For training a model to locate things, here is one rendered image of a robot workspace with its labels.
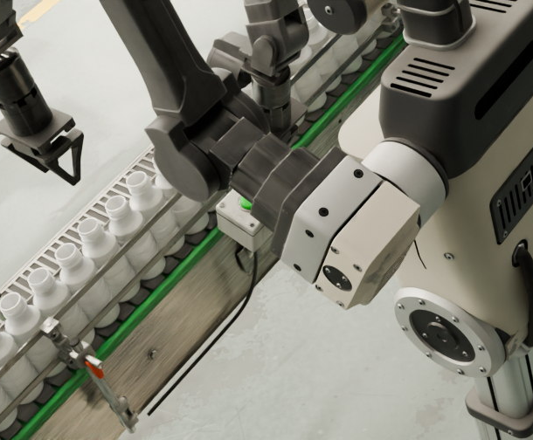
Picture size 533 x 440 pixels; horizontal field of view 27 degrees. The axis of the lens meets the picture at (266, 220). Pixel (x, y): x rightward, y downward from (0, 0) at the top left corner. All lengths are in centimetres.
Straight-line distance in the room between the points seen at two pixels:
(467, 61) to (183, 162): 30
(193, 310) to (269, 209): 90
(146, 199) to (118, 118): 223
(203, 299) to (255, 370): 108
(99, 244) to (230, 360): 132
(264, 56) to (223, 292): 60
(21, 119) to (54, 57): 313
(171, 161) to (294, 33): 48
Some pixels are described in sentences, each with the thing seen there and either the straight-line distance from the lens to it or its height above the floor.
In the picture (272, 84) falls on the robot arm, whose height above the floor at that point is 136.
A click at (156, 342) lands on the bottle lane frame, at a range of 192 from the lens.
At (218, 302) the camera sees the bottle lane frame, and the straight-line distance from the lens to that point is 199.
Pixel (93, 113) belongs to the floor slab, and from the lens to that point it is 414.
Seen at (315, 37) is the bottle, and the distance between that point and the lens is 205.
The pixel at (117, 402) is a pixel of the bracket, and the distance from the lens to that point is 182.
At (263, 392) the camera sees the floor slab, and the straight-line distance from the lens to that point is 296.
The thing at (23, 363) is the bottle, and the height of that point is 108.
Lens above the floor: 228
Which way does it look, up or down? 42 degrees down
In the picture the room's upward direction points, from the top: 22 degrees counter-clockwise
